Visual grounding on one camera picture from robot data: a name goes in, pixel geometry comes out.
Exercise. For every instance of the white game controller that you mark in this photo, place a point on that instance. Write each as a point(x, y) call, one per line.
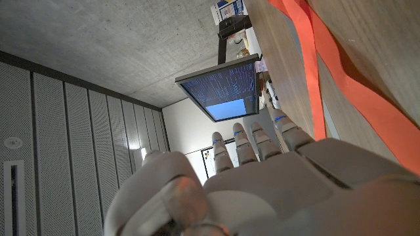
point(272, 95)

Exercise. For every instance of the orange ribbon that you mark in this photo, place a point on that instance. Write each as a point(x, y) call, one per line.
point(308, 65)

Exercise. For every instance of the white ceiling air vent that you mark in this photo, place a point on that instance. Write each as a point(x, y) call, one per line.
point(6, 196)

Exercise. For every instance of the white wipes canister yellow cap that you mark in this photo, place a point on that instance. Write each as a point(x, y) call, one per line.
point(229, 10)

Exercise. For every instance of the black computer monitor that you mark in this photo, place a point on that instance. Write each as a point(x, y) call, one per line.
point(223, 91)

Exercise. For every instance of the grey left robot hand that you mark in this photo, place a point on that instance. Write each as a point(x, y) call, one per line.
point(279, 196)

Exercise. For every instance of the round white ceiling sensor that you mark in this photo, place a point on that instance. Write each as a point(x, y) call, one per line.
point(13, 143)

